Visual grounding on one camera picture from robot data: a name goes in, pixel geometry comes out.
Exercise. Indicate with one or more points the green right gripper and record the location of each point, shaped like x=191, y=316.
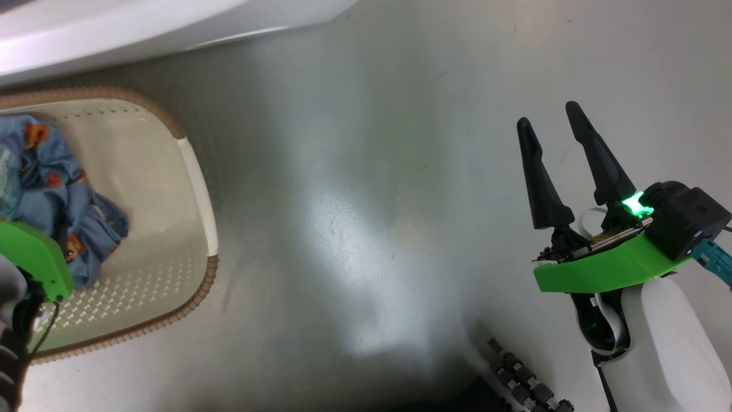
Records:
x=606, y=266

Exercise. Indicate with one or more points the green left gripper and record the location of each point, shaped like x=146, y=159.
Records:
x=34, y=252

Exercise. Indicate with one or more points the blue patterned clothing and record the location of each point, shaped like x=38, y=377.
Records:
x=63, y=189

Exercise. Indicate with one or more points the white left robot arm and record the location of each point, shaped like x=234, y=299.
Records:
x=11, y=320

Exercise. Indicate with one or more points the cream basket with brown rim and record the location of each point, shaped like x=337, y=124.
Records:
x=154, y=189

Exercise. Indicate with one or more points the white front-load washing machine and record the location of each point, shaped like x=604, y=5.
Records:
x=143, y=28

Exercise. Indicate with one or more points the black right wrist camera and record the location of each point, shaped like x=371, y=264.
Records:
x=686, y=220

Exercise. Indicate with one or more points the teal right camera connector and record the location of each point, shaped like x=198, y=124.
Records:
x=715, y=260

